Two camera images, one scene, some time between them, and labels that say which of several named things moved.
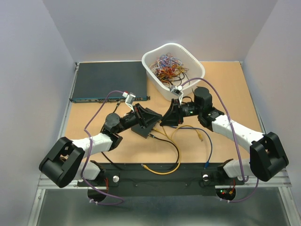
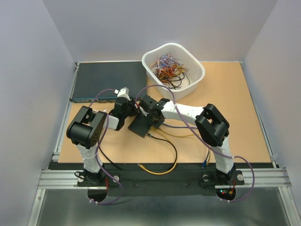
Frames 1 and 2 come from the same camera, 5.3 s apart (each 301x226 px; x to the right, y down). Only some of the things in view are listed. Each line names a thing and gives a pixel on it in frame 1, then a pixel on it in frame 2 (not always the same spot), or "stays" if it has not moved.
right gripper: x=171 y=118 -> x=157 y=124
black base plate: x=164 y=179 stays
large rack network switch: x=93 y=81 stays
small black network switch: x=145 y=132 stays
